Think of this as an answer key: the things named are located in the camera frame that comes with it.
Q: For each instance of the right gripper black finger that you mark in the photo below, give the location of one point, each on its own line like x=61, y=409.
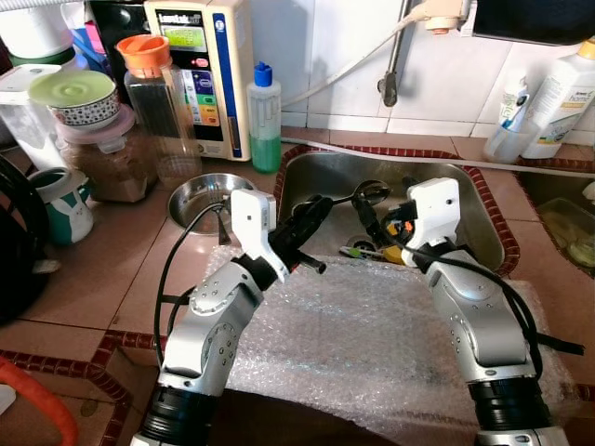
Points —
x=366, y=208
x=370, y=234

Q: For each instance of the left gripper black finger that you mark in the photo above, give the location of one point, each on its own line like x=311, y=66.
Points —
x=322, y=229
x=316, y=209

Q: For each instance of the steel spoon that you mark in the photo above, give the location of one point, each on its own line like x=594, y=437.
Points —
x=375, y=193

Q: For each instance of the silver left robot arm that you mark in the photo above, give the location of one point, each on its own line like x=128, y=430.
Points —
x=214, y=325

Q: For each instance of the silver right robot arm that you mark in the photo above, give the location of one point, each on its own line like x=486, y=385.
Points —
x=474, y=316

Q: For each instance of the thin white pipe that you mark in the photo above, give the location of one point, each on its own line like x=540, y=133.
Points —
x=418, y=153

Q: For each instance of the stainless steel sink basin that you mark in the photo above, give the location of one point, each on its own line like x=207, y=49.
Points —
x=474, y=204
x=548, y=184

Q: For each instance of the green soap bottle blue cap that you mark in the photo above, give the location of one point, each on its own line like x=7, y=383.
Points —
x=265, y=139

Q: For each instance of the shallow steel bowl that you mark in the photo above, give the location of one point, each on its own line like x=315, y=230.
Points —
x=209, y=200

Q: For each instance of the clear bubble wrap sheet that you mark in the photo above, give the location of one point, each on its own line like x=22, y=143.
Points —
x=363, y=344

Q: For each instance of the clear plastic cup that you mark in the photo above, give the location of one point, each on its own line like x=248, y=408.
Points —
x=507, y=146

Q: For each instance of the cream water ionizer appliance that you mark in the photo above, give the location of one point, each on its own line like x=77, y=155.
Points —
x=223, y=84

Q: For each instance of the clear plastic tub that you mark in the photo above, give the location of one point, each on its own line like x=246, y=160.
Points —
x=567, y=223

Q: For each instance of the white blue tube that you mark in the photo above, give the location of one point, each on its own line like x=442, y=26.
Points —
x=513, y=98

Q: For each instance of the glass jar orange lid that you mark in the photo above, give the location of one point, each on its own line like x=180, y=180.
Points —
x=163, y=116

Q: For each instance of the small green cup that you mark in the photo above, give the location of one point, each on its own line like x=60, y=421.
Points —
x=583, y=253

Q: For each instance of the jar pink lid brown contents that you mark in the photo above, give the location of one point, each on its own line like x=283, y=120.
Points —
x=107, y=172

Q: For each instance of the white bottle yellow cap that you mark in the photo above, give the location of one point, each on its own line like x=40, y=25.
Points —
x=562, y=98

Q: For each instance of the green and white mug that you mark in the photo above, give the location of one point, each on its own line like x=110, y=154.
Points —
x=67, y=209

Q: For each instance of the black rounded basin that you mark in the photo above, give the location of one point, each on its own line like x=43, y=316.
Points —
x=535, y=19

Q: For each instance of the patterned bowl green lid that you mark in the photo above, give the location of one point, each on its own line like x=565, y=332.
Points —
x=74, y=90

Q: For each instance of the black round appliance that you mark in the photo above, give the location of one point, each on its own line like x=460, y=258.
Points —
x=14, y=251

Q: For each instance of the clear container white lid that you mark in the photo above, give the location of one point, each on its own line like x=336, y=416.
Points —
x=23, y=116

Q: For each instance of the white jar green band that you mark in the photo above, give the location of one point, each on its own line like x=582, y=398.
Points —
x=33, y=32

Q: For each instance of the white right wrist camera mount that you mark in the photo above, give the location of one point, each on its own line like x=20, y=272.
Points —
x=435, y=209

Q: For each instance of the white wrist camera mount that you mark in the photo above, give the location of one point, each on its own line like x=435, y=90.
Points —
x=249, y=223
x=435, y=209

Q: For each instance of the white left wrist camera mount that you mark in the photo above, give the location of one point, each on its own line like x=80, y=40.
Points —
x=249, y=223

